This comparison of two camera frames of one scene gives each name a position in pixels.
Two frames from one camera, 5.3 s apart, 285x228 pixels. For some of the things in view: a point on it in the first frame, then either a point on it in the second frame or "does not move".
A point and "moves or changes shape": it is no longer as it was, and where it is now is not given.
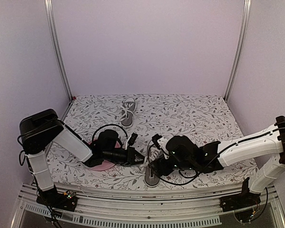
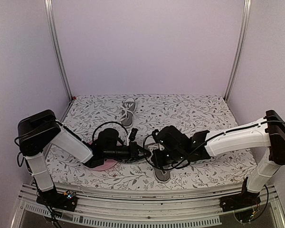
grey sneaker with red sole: x=128 y=110 does not move
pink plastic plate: x=106 y=165 does not move
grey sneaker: x=146 y=168 moves or changes shape
